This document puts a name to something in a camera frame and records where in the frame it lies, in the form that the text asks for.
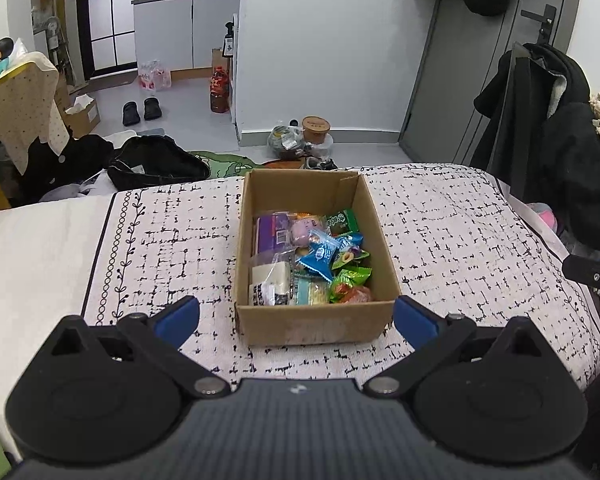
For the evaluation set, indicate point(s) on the clear plastic bag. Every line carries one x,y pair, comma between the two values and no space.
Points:
285,141

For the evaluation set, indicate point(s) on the yellow cake packet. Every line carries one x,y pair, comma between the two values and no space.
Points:
311,292

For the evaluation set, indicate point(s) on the white label snack packet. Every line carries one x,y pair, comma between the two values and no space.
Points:
270,280

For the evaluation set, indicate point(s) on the green rug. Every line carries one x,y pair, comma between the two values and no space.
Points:
230,162

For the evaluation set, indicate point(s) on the brown paper bowl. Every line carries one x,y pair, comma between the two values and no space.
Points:
316,129

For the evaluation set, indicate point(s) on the purple bread packet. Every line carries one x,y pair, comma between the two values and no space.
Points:
272,232

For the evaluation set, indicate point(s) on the white fan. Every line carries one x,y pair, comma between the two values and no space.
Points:
51,25

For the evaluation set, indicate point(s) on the grey door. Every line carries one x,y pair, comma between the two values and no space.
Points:
455,60

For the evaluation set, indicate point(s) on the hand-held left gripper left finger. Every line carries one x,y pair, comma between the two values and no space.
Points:
177,316

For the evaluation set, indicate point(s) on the pink bottle pack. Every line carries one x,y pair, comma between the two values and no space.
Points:
155,76

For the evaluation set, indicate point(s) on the white bed sheet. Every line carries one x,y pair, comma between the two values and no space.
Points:
30,260

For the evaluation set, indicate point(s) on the grey sneaker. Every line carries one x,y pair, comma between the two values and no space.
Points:
320,164

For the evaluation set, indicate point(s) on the red drink bottle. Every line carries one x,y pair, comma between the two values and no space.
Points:
219,90

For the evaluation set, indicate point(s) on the black spray bottle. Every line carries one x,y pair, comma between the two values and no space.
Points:
228,42

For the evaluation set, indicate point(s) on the orange mat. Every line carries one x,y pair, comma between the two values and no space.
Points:
280,164

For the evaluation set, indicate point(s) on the white kitchen cabinet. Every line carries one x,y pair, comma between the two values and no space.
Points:
170,30

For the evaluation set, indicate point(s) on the floor carton with tissue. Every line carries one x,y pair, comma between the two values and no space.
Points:
85,120

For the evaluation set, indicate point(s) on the pile of black clothes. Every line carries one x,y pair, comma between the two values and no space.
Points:
55,160

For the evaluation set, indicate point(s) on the black framed sliding door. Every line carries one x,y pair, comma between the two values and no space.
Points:
110,10

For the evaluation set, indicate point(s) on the pink plush item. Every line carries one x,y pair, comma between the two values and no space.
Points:
547,217

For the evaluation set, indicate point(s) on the red orange snack packet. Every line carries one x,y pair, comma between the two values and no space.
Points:
359,295

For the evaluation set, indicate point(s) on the blue snack packet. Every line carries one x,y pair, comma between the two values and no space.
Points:
320,255

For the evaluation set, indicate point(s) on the small avocado print packet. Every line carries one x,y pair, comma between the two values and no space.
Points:
347,252

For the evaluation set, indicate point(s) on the green plum packet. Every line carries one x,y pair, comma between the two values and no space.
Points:
350,280

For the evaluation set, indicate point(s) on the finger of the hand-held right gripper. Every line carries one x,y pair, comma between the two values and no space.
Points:
587,272

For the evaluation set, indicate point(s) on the black coat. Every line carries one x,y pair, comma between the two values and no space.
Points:
570,160

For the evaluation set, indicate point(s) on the dark green snack packet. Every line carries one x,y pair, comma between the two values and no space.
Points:
341,222

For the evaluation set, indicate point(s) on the clear purple snack packet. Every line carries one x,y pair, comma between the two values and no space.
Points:
305,231

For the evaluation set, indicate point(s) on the black bag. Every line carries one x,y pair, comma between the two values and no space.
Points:
155,157

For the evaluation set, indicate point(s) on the cardboard box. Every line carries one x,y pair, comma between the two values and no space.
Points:
310,325

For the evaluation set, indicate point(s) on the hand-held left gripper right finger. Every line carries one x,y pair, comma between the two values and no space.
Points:
415,320

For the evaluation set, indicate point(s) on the wooden side table with cloth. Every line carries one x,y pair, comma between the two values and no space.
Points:
20,105

